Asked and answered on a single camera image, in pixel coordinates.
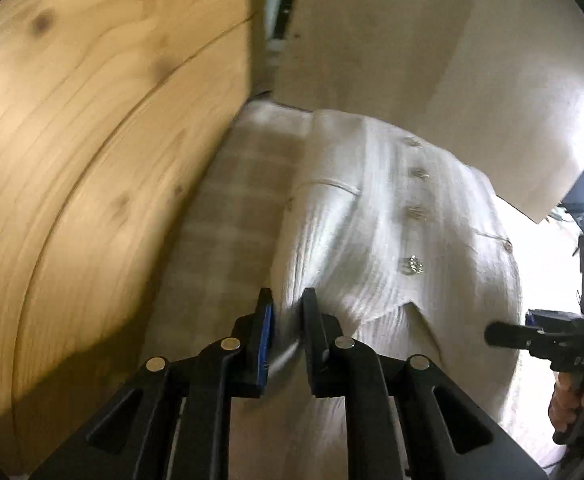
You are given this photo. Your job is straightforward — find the knotty pine wood panel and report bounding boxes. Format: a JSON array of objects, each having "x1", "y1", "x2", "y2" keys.
[{"x1": 0, "y1": 0, "x2": 273, "y2": 476}]

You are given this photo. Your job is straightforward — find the person's right hand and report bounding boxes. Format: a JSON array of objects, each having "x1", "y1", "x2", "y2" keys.
[{"x1": 548, "y1": 374, "x2": 584, "y2": 443}]

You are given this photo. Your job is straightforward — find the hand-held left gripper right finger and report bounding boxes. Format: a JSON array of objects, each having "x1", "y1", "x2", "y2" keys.
[{"x1": 302, "y1": 287, "x2": 547, "y2": 480}]

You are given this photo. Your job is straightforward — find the light oak board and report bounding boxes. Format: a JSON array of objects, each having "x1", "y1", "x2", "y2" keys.
[{"x1": 272, "y1": 0, "x2": 584, "y2": 223}]

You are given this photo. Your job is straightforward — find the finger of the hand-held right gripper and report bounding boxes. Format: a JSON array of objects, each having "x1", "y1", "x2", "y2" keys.
[
  {"x1": 526, "y1": 310, "x2": 580, "y2": 333},
  {"x1": 484, "y1": 321, "x2": 555, "y2": 358}
]

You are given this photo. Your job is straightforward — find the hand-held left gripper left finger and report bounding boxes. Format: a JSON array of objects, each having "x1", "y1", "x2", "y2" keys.
[{"x1": 29, "y1": 287, "x2": 275, "y2": 480}]

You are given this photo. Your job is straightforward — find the pink plaid blanket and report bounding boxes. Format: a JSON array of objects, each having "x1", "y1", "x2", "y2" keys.
[{"x1": 137, "y1": 100, "x2": 317, "y2": 361}]

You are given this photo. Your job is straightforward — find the white ribbed knit cardigan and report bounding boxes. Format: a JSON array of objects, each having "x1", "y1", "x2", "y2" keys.
[{"x1": 224, "y1": 109, "x2": 552, "y2": 480}]

